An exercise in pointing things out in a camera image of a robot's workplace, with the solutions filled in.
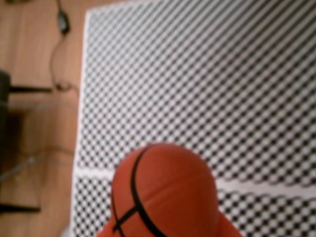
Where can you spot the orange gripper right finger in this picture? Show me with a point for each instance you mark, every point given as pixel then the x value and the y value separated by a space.
pixel 228 229

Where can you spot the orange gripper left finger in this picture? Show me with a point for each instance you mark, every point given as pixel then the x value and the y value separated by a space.
pixel 108 230

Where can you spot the small orange basketball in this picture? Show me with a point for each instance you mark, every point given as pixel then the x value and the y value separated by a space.
pixel 168 187

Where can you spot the black stand with legs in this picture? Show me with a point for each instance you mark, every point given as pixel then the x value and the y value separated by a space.
pixel 3 111

